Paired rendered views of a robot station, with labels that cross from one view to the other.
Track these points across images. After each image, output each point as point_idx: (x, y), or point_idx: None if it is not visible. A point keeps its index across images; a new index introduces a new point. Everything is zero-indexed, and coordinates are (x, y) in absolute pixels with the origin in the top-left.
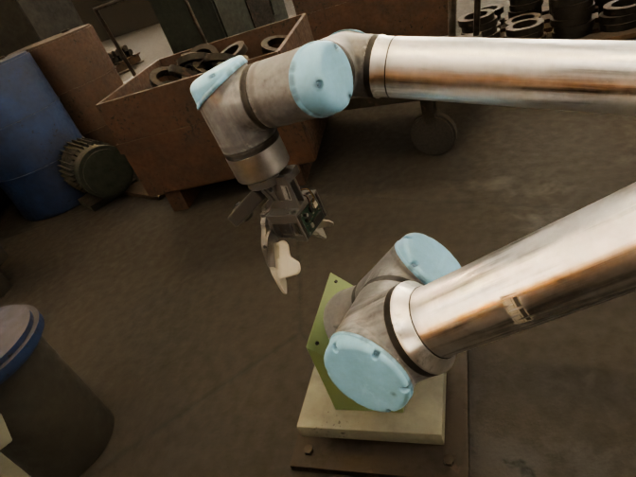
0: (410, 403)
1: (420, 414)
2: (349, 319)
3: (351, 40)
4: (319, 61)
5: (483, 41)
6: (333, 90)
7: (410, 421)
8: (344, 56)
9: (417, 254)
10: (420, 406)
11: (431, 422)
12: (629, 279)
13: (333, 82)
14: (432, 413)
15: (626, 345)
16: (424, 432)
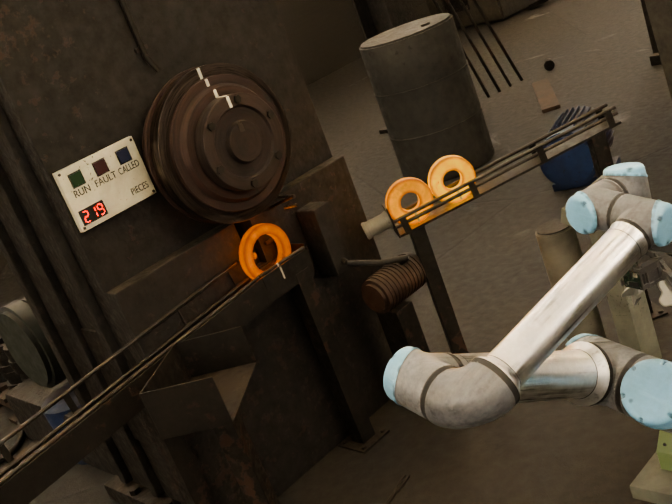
0: (667, 474)
1: (653, 478)
2: (602, 339)
3: (625, 211)
4: (567, 203)
5: (576, 267)
6: (572, 220)
7: (650, 471)
8: (588, 212)
9: (644, 370)
10: (660, 479)
11: (642, 482)
12: None
13: (574, 217)
14: (650, 484)
15: None
16: (636, 477)
